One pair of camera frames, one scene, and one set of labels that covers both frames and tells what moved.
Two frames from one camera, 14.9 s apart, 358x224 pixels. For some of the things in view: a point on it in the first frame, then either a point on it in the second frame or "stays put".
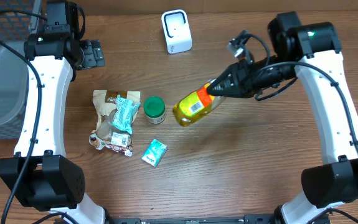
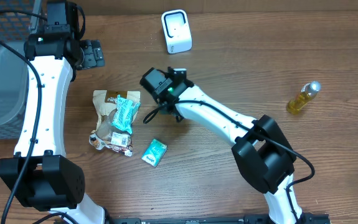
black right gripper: [239, 82] → [175, 114]
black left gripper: [92, 55] stays put
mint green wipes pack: [124, 114] stays put
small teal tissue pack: [154, 153] stays put
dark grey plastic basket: [4, 74] stays put
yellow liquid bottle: [195, 104] → [307, 93]
